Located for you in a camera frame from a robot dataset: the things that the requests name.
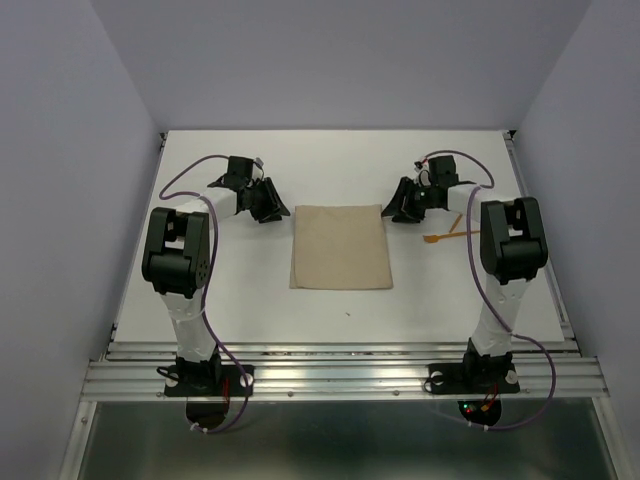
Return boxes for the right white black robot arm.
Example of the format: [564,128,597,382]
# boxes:
[382,150,549,395]

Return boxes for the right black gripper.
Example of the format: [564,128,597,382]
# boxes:
[379,176,434,223]

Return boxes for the beige cloth napkin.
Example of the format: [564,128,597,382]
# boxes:
[290,204,393,291]

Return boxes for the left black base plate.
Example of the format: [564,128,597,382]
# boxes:
[163,364,254,398]

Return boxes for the left aluminium frame post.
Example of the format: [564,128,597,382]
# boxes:
[58,401,97,480]

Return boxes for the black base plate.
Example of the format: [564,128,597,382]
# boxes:
[426,363,520,396]
[163,364,254,398]

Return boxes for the right aluminium side rail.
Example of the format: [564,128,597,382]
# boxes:
[503,129,581,346]

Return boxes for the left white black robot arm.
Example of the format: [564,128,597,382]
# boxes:
[141,156,289,397]

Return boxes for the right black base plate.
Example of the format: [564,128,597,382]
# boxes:
[426,363,520,396]

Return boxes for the aluminium mounting rail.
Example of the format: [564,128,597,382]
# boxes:
[81,339,609,402]

